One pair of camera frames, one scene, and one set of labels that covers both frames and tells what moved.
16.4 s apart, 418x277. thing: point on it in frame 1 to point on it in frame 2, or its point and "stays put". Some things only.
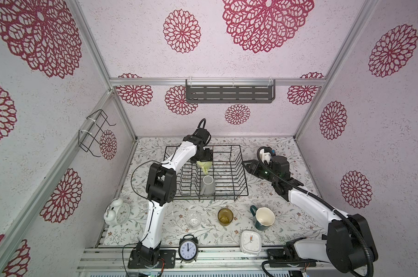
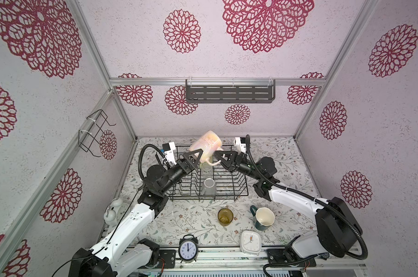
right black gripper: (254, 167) to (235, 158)
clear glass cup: (193, 220) to (206, 168)
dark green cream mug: (264, 217) stays put
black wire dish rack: (226, 180) stays put
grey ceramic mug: (208, 186) stays put
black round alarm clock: (188, 248) stays put
